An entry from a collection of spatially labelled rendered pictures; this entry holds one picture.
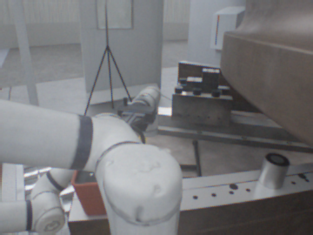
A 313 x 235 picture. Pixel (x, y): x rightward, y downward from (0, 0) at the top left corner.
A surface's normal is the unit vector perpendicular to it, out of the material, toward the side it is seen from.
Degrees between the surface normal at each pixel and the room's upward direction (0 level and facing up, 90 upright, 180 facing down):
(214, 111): 90
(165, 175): 6
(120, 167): 7
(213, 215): 90
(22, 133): 67
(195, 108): 90
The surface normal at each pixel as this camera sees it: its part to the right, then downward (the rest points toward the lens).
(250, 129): -0.21, 0.09
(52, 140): 0.54, -0.04
